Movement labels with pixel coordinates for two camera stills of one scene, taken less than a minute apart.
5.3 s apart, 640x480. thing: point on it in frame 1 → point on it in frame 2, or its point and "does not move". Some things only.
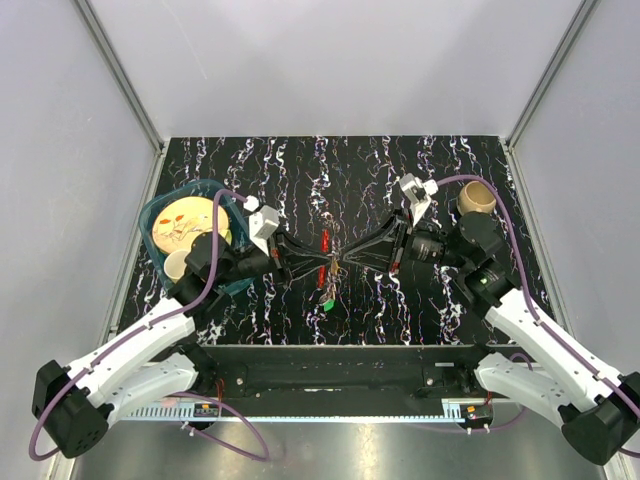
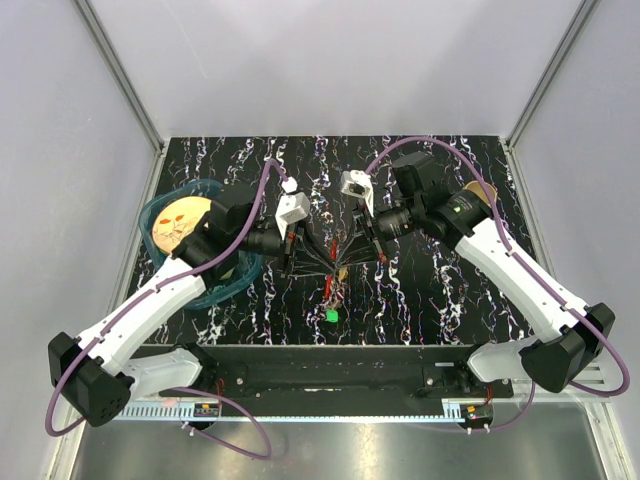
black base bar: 340,372 does not move
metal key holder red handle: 325,245 → 328,281
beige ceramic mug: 474,196 does not move
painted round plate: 179,221 does not move
